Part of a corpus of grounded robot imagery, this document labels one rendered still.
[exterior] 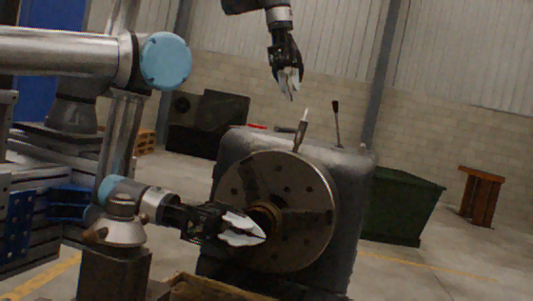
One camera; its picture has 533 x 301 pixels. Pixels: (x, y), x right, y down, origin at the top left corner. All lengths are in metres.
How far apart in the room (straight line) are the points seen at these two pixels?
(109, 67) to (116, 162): 0.26
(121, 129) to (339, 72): 10.25
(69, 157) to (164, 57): 0.54
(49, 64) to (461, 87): 11.09
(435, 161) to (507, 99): 2.26
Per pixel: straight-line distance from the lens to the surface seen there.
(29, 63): 0.91
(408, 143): 11.33
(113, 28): 1.51
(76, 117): 1.39
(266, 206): 1.05
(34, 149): 1.44
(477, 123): 11.75
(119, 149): 1.10
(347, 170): 1.28
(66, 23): 6.45
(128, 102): 1.09
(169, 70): 0.94
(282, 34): 1.30
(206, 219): 0.90
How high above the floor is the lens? 1.33
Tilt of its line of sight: 6 degrees down
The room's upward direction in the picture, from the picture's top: 12 degrees clockwise
